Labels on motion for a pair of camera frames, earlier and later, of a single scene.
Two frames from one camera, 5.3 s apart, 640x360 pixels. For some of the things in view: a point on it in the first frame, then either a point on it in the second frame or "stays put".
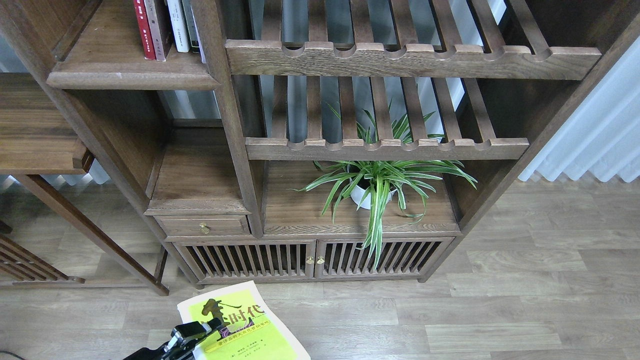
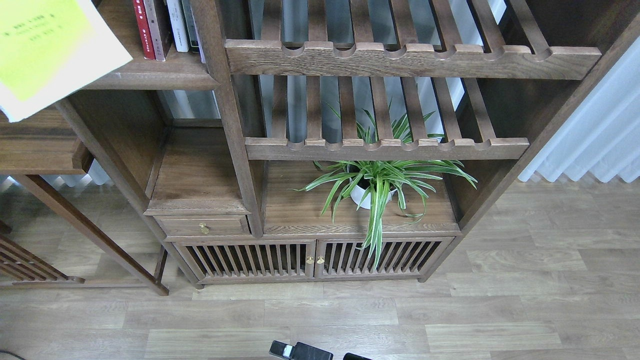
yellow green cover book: x=250 y=330 -> x=51 y=50
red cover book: x=145 y=32 stays put
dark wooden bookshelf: x=287 y=141 stays put
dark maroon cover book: x=164 y=24 stays put
